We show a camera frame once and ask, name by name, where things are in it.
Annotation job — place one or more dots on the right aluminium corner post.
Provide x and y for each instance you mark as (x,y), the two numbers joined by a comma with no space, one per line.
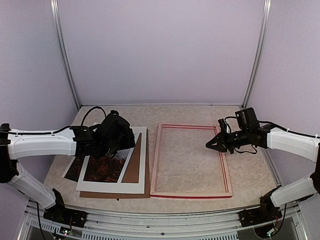
(258,53)

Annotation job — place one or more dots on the brown cardboard backing board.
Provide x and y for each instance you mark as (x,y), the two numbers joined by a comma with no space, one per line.
(143,195)

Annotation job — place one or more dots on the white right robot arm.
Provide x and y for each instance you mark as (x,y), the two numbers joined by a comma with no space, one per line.
(271,136)

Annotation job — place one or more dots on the white photo mat board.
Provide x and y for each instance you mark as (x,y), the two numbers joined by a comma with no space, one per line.
(112,186)

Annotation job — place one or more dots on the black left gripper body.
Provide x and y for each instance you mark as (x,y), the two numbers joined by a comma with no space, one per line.
(128,143)

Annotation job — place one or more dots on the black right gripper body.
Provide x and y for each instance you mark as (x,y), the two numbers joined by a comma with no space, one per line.
(236,140)

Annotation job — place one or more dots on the aluminium corner post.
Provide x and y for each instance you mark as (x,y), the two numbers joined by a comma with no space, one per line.
(258,53)
(54,6)

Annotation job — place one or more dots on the red forest photo print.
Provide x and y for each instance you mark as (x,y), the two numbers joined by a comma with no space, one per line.
(105,169)

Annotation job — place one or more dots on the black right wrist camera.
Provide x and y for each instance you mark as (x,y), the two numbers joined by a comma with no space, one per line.
(247,119)

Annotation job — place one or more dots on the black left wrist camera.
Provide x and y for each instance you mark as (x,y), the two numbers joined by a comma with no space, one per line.
(116,122)

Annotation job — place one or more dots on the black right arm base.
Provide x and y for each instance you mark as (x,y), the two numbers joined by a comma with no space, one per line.
(266,212)

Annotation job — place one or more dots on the aluminium front rail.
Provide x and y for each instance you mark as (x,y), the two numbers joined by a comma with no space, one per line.
(112,225)

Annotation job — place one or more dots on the left aluminium corner post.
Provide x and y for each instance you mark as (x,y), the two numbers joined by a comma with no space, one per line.
(54,6)

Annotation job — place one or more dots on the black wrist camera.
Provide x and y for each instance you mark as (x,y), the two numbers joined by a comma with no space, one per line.
(247,119)
(116,122)

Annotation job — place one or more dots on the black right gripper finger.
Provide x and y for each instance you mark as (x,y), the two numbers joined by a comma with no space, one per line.
(216,141)
(219,147)

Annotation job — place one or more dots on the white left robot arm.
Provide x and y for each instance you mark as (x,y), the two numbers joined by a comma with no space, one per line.
(78,141)

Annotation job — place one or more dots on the light wood picture frame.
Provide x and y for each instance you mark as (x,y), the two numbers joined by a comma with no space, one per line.
(202,196)

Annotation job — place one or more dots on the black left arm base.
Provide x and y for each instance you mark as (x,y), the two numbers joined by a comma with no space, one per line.
(63,215)

